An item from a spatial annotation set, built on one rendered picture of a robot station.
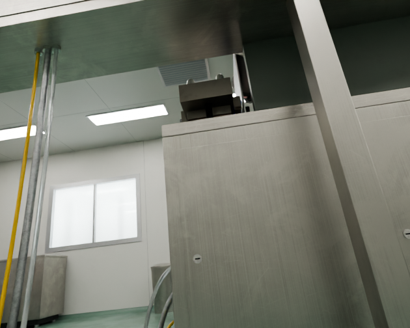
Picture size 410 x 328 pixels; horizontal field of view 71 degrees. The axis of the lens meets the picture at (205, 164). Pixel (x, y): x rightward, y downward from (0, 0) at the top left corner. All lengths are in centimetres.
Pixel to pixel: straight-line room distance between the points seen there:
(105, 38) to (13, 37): 24
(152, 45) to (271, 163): 50
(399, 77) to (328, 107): 37
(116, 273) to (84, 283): 53
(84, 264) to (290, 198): 471
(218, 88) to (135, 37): 28
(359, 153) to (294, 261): 29
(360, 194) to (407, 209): 25
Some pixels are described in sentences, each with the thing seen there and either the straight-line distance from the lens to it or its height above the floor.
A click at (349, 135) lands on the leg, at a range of 64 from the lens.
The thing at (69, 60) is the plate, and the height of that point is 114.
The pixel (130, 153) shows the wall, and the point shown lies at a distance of 536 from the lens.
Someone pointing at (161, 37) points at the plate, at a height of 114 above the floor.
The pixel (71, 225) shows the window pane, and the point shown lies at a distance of 551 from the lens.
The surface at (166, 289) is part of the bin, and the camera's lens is 427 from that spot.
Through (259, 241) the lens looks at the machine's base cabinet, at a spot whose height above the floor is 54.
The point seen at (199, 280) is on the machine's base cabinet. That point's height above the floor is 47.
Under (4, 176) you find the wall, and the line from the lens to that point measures 651.
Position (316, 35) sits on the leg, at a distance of 76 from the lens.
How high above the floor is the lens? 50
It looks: 20 degrees up
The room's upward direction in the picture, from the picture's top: 7 degrees counter-clockwise
